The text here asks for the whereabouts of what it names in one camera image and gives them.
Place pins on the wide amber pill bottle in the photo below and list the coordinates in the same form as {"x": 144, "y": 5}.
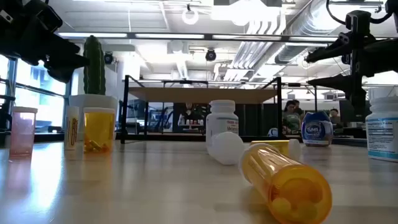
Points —
{"x": 99, "y": 130}

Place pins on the black computer monitor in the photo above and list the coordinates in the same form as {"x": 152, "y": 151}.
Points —
{"x": 345, "y": 112}

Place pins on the tall green cactus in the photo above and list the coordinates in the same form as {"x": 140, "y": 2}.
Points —
{"x": 94, "y": 65}

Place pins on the black background furniture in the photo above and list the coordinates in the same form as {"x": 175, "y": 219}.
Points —
{"x": 4, "y": 115}

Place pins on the white bottle ribbed cap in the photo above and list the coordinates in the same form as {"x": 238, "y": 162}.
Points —
{"x": 227, "y": 148}

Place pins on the large white blue-label bottle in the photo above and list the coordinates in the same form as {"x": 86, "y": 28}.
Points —
{"x": 382, "y": 133}

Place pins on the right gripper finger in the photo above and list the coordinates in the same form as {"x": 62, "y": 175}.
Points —
{"x": 339, "y": 82}
{"x": 335, "y": 48}

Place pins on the white hexagonal planter pot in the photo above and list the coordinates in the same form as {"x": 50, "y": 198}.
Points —
{"x": 93, "y": 101}

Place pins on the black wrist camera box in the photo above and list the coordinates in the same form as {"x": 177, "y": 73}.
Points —
{"x": 357, "y": 21}

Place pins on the person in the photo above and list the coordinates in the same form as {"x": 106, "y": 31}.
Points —
{"x": 299, "y": 107}
{"x": 290, "y": 119}
{"x": 335, "y": 117}
{"x": 188, "y": 116}

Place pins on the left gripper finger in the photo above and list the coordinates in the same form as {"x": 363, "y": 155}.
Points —
{"x": 66, "y": 65}
{"x": 53, "y": 46}

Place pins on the wooden shelf black frame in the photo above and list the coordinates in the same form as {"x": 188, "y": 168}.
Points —
{"x": 202, "y": 95}

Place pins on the small amber pill bottle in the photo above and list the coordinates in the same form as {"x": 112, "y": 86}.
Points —
{"x": 280, "y": 145}

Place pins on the black aluminium table frame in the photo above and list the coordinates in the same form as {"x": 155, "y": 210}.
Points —
{"x": 174, "y": 137}

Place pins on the white melatonin bottle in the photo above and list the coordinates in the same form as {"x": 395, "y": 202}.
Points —
{"x": 221, "y": 121}

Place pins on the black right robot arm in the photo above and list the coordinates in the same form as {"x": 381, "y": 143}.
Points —
{"x": 385, "y": 57}

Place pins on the slim white yellow-label tube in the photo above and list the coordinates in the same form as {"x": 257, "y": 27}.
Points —
{"x": 71, "y": 130}

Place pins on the large amber pill bottle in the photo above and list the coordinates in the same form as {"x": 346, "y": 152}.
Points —
{"x": 286, "y": 183}

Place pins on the round metal air duct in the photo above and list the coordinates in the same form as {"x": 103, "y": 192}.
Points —
{"x": 311, "y": 25}

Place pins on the long ceiling light bar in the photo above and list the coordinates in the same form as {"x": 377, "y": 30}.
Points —
{"x": 169, "y": 36}

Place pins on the blue Tums bottle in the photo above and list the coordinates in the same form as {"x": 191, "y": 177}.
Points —
{"x": 316, "y": 130}

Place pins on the black round ceiling spotlight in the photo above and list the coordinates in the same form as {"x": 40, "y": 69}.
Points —
{"x": 211, "y": 55}
{"x": 108, "y": 58}

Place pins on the pink translucent pill bottle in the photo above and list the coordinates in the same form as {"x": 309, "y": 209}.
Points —
{"x": 22, "y": 133}

